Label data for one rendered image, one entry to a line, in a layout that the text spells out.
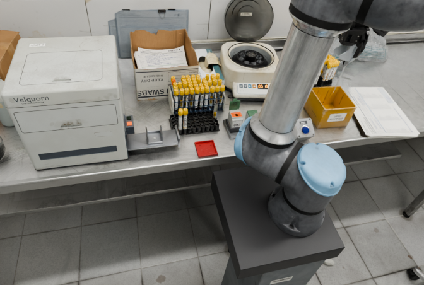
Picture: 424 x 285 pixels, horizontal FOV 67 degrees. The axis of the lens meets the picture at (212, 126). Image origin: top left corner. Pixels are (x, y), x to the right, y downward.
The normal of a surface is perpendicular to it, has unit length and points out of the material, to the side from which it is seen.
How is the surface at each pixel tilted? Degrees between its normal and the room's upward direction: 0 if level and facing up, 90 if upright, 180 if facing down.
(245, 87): 25
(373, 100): 1
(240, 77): 90
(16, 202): 0
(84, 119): 90
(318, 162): 10
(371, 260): 0
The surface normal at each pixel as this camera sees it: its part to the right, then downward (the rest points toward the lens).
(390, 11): -0.29, 0.72
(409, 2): -0.01, 0.57
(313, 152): 0.21, -0.60
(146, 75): 0.24, 0.74
